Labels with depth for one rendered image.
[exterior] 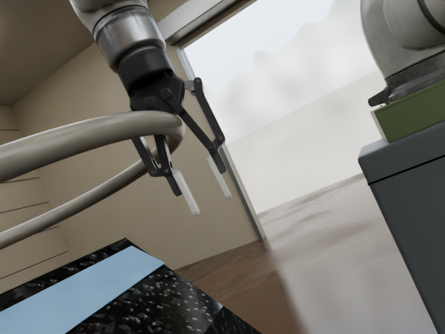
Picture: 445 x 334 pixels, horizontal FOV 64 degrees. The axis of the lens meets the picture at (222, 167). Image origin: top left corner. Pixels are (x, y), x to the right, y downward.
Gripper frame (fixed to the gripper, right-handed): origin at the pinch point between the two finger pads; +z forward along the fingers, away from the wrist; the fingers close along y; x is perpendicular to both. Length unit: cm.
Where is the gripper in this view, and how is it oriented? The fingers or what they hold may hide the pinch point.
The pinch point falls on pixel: (203, 186)
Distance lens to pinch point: 50.4
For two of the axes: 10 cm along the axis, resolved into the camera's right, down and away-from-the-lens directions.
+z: 4.5, 8.9, -0.6
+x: -0.5, -0.4, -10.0
